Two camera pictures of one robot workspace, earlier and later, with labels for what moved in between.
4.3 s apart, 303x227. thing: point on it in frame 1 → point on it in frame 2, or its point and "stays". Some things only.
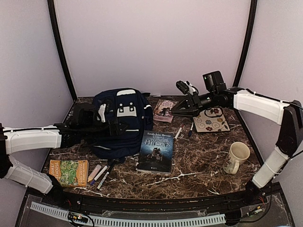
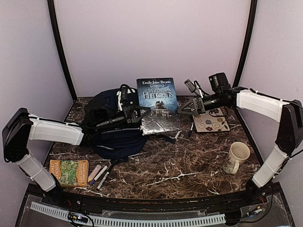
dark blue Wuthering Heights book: x=156 y=152 → x=159 y=95
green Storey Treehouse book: x=70 y=173 stays
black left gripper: x=115 y=132 → x=130 y=114
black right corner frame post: x=242 y=67 stays
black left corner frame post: x=51 y=7 stays
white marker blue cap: x=190 y=131 stays
